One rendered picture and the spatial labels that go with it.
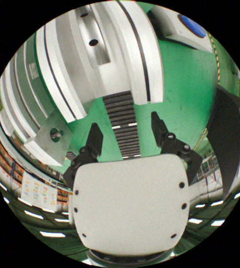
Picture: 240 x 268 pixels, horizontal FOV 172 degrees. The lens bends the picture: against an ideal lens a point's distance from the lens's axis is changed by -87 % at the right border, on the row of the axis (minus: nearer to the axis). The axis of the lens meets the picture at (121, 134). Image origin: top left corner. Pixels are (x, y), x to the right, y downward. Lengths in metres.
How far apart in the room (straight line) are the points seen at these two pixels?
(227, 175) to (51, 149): 0.51
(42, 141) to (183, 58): 0.30
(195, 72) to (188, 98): 0.07
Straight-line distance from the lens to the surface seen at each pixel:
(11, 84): 0.19
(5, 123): 0.35
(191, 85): 0.21
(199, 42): 0.15
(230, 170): 0.37
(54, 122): 0.21
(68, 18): 0.16
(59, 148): 0.21
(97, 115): 0.19
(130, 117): 0.17
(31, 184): 3.06
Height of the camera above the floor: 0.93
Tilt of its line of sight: 43 degrees down
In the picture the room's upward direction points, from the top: 178 degrees clockwise
